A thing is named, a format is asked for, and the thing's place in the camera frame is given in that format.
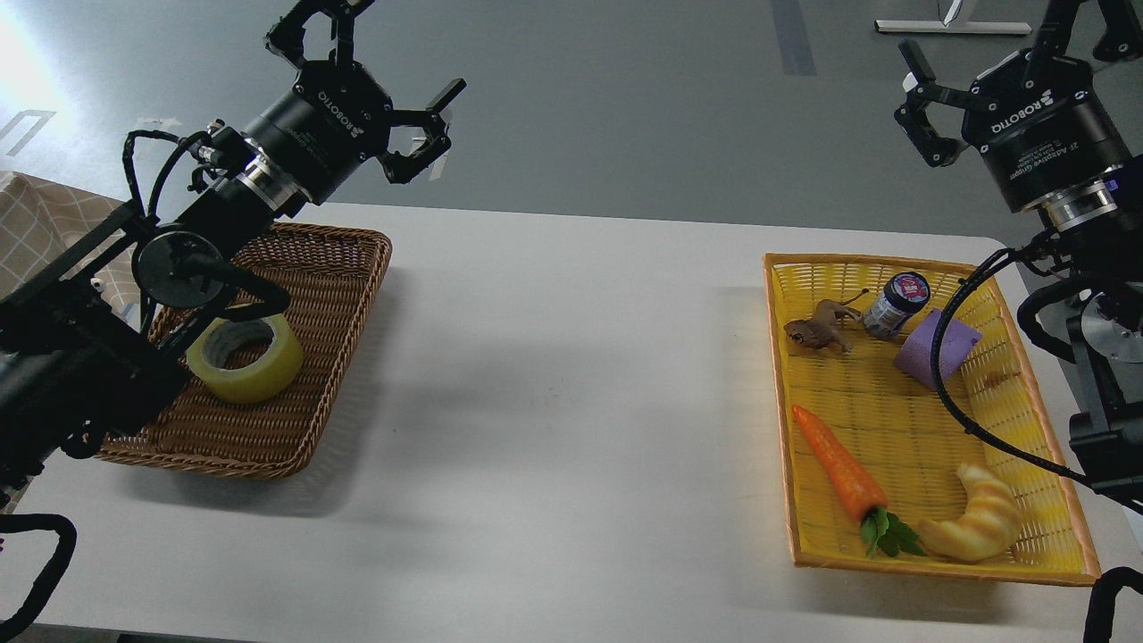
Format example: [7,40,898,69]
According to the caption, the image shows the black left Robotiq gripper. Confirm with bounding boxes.
[241,0,467,204]

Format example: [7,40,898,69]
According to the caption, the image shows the small dark jar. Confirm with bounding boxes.
[861,271,932,340]

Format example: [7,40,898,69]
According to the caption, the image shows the white stand base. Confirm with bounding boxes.
[873,1,1032,37]

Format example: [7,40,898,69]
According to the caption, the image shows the purple foam block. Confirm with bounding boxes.
[893,308,982,389]

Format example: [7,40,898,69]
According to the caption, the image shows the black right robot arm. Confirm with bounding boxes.
[895,1,1142,513]

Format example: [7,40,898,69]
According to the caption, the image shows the orange toy carrot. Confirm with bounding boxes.
[791,405,927,557]

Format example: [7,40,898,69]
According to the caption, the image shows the brown toy frog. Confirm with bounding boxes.
[782,288,870,354]

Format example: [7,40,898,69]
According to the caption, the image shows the toy croissant bread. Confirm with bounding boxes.
[914,463,1023,563]

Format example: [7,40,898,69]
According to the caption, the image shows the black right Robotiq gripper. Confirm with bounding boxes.
[895,0,1143,212]

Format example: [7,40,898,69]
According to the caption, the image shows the brown wicker basket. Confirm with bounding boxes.
[97,223,392,480]

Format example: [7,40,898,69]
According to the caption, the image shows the yellow tape roll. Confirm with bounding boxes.
[185,314,304,405]

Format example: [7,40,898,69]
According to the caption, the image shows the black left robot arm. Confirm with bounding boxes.
[3,1,467,508]

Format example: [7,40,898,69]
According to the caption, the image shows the yellow plastic basket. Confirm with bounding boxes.
[764,254,1101,587]

